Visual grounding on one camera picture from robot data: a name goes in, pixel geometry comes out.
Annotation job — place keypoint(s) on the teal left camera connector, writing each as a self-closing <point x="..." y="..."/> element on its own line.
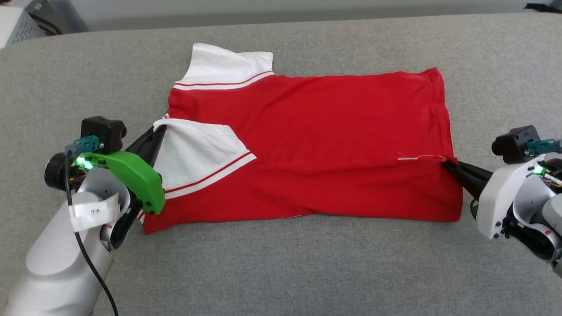
<point x="85" y="144"/>

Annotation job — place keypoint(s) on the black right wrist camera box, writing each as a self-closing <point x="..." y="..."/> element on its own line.
<point x="513" y="142"/>

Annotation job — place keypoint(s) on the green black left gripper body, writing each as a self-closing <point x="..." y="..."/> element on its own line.
<point x="140" y="180"/>

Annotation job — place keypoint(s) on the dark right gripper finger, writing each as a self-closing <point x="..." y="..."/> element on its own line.
<point x="476" y="173"/>
<point x="474" y="186"/>

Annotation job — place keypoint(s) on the red and white shirt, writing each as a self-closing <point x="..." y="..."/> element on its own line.
<point x="329" y="131"/>

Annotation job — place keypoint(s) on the teal right camera connector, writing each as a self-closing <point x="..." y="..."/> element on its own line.
<point x="544" y="147"/>

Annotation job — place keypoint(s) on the black object beyond sofa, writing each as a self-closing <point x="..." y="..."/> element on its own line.
<point x="544" y="6"/>

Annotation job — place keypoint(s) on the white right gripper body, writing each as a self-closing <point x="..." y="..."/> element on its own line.
<point x="498" y="202"/>

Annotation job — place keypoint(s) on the teal camera connector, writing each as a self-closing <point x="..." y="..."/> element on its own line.
<point x="85" y="144"/>
<point x="544" y="147"/>

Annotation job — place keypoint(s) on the white equipment box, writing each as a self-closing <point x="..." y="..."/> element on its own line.
<point x="15" y="26"/>

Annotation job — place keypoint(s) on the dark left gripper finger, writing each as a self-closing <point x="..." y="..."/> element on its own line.
<point x="147" y="138"/>
<point x="153" y="153"/>

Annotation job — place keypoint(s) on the white paper label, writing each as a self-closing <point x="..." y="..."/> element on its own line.
<point x="94" y="211"/>

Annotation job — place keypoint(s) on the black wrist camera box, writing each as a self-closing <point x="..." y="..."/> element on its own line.
<point x="103" y="131"/>
<point x="513" y="142"/>

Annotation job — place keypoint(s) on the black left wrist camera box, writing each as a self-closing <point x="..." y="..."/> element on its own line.
<point x="103" y="131"/>

